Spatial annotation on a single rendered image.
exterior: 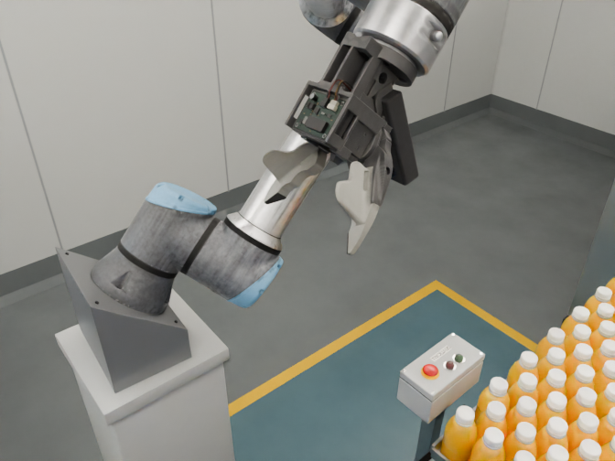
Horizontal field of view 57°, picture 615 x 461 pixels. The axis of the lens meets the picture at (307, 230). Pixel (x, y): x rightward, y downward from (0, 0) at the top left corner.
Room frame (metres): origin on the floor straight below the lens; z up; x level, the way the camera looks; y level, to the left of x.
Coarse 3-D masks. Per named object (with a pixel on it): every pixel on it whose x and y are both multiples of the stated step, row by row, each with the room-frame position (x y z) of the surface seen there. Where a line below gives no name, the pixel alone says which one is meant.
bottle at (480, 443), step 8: (480, 440) 0.75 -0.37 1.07; (472, 448) 0.75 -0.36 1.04; (480, 448) 0.73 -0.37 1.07; (488, 448) 0.72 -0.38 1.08; (496, 448) 0.72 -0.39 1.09; (504, 448) 0.73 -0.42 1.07; (472, 456) 0.73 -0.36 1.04; (480, 456) 0.72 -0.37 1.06; (488, 456) 0.71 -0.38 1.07; (496, 456) 0.71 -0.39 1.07; (504, 456) 0.72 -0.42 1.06
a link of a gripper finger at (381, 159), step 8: (384, 144) 0.53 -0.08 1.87; (376, 152) 0.52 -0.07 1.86; (384, 152) 0.52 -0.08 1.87; (368, 160) 0.52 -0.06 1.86; (376, 160) 0.51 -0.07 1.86; (384, 160) 0.51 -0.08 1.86; (392, 160) 0.52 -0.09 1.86; (376, 168) 0.51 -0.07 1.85; (384, 168) 0.50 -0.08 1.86; (392, 168) 0.51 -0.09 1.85; (376, 176) 0.50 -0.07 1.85; (384, 176) 0.50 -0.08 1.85; (376, 184) 0.49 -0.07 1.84; (384, 184) 0.49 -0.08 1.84; (376, 192) 0.49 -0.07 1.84; (384, 192) 0.49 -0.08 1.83; (376, 200) 0.48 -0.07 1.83
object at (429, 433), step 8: (440, 416) 0.93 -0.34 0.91; (424, 424) 0.94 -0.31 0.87; (432, 424) 0.92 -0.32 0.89; (440, 424) 0.94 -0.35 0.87; (424, 432) 0.93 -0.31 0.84; (432, 432) 0.92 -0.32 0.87; (424, 440) 0.93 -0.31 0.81; (432, 440) 0.92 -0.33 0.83; (416, 448) 0.95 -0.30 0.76; (424, 448) 0.93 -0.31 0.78; (416, 456) 0.94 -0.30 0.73
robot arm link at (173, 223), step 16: (160, 192) 1.07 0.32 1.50; (176, 192) 1.07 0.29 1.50; (192, 192) 1.17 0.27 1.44; (144, 208) 1.06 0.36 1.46; (160, 208) 1.04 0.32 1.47; (176, 208) 1.04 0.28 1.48; (192, 208) 1.05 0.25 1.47; (208, 208) 1.08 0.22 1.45; (144, 224) 1.03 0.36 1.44; (160, 224) 1.02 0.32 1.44; (176, 224) 1.03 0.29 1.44; (192, 224) 1.04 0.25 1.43; (208, 224) 1.05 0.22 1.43; (128, 240) 1.02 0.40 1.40; (144, 240) 1.01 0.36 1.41; (160, 240) 1.01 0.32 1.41; (176, 240) 1.01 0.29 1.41; (192, 240) 1.01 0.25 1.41; (144, 256) 0.99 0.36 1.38; (160, 256) 1.00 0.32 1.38; (176, 256) 1.00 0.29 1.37; (192, 256) 0.99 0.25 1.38; (176, 272) 1.02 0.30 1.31
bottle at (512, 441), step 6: (510, 438) 0.75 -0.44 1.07; (516, 438) 0.74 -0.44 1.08; (534, 438) 0.74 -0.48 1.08; (504, 444) 0.76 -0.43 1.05; (510, 444) 0.74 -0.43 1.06; (516, 444) 0.74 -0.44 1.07; (522, 444) 0.74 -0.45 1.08; (528, 444) 0.73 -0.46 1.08; (534, 444) 0.74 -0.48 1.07; (510, 450) 0.74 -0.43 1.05; (516, 450) 0.73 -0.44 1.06; (528, 450) 0.72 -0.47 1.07; (534, 450) 0.73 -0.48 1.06; (510, 456) 0.73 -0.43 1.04; (534, 456) 0.72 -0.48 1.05
